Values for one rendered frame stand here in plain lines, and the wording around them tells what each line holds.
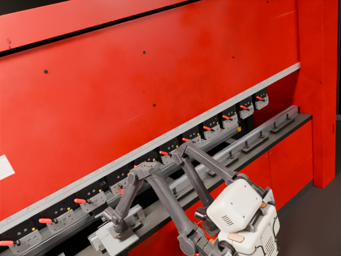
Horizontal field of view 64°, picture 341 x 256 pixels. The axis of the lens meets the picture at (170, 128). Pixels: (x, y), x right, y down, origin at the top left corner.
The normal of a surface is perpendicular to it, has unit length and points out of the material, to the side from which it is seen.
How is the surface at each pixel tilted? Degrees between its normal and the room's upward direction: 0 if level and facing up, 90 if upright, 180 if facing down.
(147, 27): 90
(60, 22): 90
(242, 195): 48
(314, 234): 0
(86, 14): 90
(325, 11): 90
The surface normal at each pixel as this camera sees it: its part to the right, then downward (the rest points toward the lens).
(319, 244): -0.23, -0.88
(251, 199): 0.39, -0.51
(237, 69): 0.57, 0.22
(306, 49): -0.79, 0.42
